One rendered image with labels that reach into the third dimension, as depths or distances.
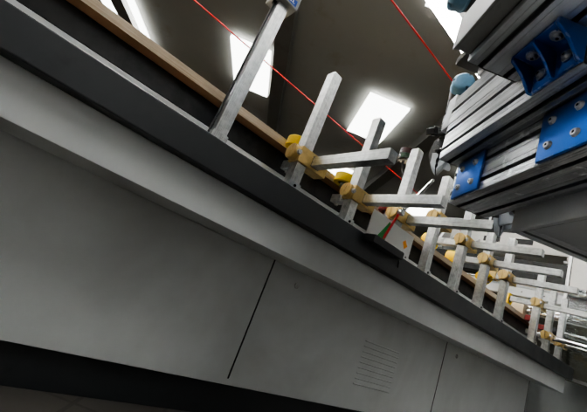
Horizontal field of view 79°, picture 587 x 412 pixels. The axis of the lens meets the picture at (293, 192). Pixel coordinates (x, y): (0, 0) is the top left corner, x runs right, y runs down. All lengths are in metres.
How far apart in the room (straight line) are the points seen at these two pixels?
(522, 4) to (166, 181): 0.72
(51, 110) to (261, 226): 0.54
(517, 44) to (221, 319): 1.02
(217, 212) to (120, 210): 0.27
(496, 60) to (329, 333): 1.15
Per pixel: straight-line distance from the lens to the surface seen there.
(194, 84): 1.11
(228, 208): 0.93
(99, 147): 0.84
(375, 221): 1.25
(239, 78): 0.97
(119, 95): 0.82
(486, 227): 1.25
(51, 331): 1.08
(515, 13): 0.61
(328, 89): 1.15
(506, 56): 0.67
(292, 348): 1.40
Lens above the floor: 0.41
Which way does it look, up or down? 16 degrees up
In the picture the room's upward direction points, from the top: 22 degrees clockwise
